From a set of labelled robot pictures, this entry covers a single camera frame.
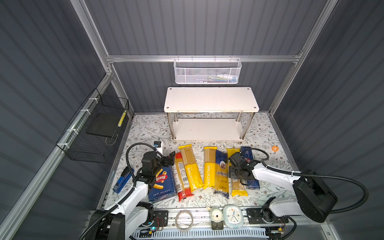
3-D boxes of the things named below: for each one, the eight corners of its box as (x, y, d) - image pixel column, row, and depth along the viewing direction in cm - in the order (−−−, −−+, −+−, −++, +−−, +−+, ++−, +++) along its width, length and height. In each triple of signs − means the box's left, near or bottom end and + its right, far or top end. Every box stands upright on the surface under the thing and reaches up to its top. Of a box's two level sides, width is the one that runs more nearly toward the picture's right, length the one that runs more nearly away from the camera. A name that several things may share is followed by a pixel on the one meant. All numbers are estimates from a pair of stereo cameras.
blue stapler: (114, 192, 84) (111, 189, 81) (129, 168, 93) (127, 166, 90) (119, 194, 83) (116, 192, 80) (134, 170, 92) (132, 167, 89)
